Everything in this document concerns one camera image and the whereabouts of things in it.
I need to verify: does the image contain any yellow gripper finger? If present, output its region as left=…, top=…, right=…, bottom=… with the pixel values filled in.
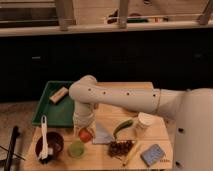
left=87, top=125, right=96, bottom=136

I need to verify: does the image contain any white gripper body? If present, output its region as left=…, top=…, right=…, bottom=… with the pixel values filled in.
left=73, top=101, right=95, bottom=128

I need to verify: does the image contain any red apple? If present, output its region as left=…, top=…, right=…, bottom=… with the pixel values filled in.
left=79, top=129, right=93, bottom=143

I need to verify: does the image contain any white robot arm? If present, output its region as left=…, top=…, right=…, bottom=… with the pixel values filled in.
left=69, top=75, right=213, bottom=171

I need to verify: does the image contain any green plastic cup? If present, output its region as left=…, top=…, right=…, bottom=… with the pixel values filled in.
left=68, top=140, right=85, bottom=158

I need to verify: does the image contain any white plastic cup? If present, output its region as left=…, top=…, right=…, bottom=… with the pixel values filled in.
left=136, top=112, right=155, bottom=133

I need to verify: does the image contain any grey triangular cloth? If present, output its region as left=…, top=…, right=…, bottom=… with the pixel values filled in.
left=92, top=122, right=114, bottom=144

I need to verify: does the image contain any green plastic tray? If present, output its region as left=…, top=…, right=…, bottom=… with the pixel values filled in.
left=32, top=81, right=74, bottom=128

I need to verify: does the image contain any tan rectangular block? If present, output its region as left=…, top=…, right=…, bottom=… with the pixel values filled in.
left=50, top=87, right=68, bottom=104

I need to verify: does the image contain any dark red grapes bunch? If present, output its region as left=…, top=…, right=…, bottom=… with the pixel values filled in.
left=108, top=140, right=133, bottom=157

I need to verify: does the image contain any green chili pepper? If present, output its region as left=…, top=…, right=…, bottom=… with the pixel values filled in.
left=113, top=119, right=134, bottom=139

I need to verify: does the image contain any dark red bowl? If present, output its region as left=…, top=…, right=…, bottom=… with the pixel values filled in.
left=35, top=132, right=64, bottom=159

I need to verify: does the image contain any yellow banana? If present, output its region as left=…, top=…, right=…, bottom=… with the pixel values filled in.
left=122, top=142, right=140, bottom=166

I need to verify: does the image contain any white dish brush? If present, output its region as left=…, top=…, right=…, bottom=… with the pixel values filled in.
left=39, top=115, right=53, bottom=164

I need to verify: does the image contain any blue sponge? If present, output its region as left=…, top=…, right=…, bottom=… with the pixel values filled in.
left=140, top=144, right=165, bottom=167

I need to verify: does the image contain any black tripod stand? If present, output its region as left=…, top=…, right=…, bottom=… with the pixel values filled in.
left=0, top=126, right=25, bottom=171

